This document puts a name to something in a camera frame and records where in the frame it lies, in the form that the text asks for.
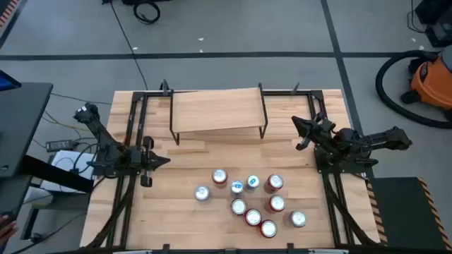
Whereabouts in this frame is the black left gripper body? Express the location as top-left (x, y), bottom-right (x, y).
top-left (129, 135), bottom-right (158, 188)

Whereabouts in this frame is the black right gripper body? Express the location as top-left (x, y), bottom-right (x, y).
top-left (309, 118), bottom-right (336, 152)

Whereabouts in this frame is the Star Wars Coca-Cola can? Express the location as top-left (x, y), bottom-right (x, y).
top-left (263, 173), bottom-right (285, 194)
top-left (230, 198), bottom-right (248, 217)

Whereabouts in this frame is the silver Diet Coke can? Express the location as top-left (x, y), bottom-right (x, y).
top-left (194, 185), bottom-right (212, 202)
top-left (283, 210), bottom-right (308, 229)

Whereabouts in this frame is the red Fanta can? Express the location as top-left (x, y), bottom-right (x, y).
top-left (267, 194), bottom-right (287, 213)
top-left (211, 168), bottom-right (229, 188)

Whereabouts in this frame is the red Coke Zero can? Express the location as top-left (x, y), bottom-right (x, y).
top-left (260, 219), bottom-right (278, 239)
top-left (244, 208), bottom-right (263, 227)

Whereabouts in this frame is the white box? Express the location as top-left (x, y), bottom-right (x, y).
top-left (40, 150), bottom-right (96, 193)

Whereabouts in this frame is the black power adapter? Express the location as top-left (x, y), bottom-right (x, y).
top-left (45, 140), bottom-right (75, 152)

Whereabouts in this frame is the black hazard-striped platform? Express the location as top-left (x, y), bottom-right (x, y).
top-left (0, 0), bottom-right (22, 49)
top-left (365, 176), bottom-right (452, 251)

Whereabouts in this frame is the black desk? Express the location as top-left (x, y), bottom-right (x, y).
top-left (0, 82), bottom-right (54, 212)

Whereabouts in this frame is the blue lit screen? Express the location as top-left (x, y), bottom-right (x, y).
top-left (0, 69), bottom-right (22, 92)

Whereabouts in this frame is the black equipment case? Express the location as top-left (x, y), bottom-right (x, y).
top-left (415, 0), bottom-right (452, 49)

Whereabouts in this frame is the person's hand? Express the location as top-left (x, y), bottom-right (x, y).
top-left (0, 214), bottom-right (18, 248)

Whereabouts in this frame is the black metal rig frame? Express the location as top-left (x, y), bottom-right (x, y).
top-left (84, 79), bottom-right (381, 254)

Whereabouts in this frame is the wooden shelf black metal frame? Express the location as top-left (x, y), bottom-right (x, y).
top-left (168, 83), bottom-right (269, 146)

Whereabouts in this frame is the orange shop vacuum with hose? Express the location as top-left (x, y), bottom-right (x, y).
top-left (374, 49), bottom-right (452, 130)

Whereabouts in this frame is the long black floor cable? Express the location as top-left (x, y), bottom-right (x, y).
top-left (109, 0), bottom-right (149, 91)

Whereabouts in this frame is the coiled black floor cable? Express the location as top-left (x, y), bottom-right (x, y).
top-left (132, 0), bottom-right (162, 25)

